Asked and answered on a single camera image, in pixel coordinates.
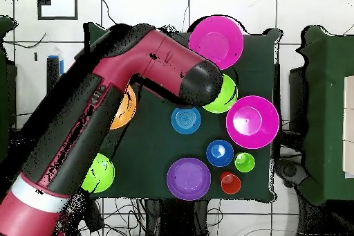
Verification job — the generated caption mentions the green plastic cup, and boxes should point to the green plastic cup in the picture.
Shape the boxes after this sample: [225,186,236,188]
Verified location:
[234,152,256,174]

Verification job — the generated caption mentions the orange plastic bowl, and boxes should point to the orange plastic bowl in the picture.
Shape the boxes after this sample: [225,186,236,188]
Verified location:
[109,84,138,130]

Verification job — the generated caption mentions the dark blue plastic bowl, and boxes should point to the dark blue plastic bowl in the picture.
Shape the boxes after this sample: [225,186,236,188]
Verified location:
[205,139,235,168]

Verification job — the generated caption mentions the black pedestal leg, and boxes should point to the black pedestal leg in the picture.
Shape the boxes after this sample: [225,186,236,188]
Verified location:
[274,159,309,190]

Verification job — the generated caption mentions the orange plastic cup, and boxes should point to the orange plastic cup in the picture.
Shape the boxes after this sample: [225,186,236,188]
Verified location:
[220,171,242,195]

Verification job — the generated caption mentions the black upright post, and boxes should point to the black upright post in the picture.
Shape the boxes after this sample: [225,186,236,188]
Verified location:
[46,55,64,93]

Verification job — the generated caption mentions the pink plastic bowl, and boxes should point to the pink plastic bowl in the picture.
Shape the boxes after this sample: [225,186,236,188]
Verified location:
[187,15,245,71]
[225,95,280,149]

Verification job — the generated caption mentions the black power adapter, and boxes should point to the black power adapter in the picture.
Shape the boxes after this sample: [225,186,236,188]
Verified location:
[82,199,105,233]

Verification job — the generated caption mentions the green cloth side table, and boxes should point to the green cloth side table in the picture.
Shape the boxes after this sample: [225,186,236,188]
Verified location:
[295,24,354,206]
[0,15,19,162]

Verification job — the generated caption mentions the black floor cable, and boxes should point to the black floor cable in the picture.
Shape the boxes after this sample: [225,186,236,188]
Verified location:
[96,0,123,30]

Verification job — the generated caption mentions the beige boxes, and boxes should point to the beige boxes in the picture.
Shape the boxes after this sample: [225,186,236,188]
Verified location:
[342,75,354,179]

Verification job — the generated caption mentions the light blue plastic bowl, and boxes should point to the light blue plastic bowl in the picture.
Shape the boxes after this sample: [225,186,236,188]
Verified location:
[171,106,202,135]

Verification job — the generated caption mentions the green plastic bowl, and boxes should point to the green plastic bowl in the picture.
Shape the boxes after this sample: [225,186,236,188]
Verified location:
[201,73,239,114]
[81,152,115,194]

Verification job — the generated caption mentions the dark green table cloth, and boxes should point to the dark green table cloth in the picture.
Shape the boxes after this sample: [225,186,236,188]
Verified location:
[83,21,283,202]

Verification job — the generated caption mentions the purple plastic bowl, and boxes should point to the purple plastic bowl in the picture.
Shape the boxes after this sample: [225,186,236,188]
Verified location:
[166,157,212,201]

